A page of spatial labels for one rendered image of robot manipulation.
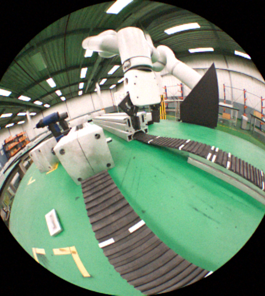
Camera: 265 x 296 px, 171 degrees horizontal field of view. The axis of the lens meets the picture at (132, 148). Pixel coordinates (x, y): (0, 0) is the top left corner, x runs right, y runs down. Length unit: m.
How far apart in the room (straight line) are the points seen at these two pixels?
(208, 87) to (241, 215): 0.48
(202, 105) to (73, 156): 0.54
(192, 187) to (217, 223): 0.07
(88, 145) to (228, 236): 0.27
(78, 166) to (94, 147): 0.05
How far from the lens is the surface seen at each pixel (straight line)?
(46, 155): 0.36
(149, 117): 0.46
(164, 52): 0.72
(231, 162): 0.19
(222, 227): 0.16
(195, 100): 0.52
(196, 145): 0.21
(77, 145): 0.17
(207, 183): 0.18
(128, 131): 0.30
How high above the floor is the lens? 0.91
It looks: 29 degrees down
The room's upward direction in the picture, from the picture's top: 11 degrees counter-clockwise
